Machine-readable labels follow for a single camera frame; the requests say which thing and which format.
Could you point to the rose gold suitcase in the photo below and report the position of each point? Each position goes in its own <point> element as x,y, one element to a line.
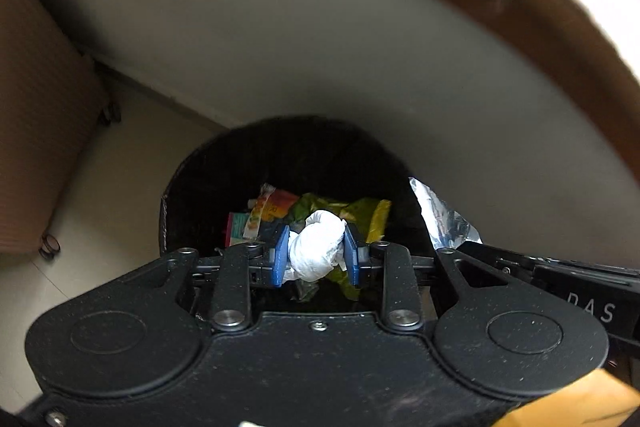
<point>40,82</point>

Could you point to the large gold foil snack bag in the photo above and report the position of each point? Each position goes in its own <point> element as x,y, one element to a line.
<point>367,217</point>

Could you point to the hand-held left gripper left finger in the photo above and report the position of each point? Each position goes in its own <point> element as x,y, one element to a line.
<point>279,259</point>

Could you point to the small foil wrapper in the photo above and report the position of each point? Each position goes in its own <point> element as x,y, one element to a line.
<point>445,222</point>

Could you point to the person's yellow clothing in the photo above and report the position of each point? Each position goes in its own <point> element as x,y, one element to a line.
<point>590,402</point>

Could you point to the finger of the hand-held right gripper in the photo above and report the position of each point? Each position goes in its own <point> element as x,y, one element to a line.
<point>507,267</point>

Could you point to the black trash bin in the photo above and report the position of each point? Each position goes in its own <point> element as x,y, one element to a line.
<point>210,177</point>

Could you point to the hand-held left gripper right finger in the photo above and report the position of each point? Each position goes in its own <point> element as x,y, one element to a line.
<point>354,257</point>

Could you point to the white tissue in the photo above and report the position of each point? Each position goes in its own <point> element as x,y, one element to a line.
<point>317,247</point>

